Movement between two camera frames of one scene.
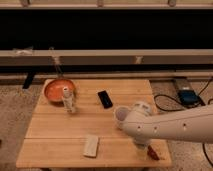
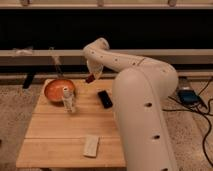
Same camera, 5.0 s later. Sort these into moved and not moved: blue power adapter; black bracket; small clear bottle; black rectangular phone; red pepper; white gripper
Moved: red pepper; white gripper
Not moved: black rectangular phone; small clear bottle; blue power adapter; black bracket
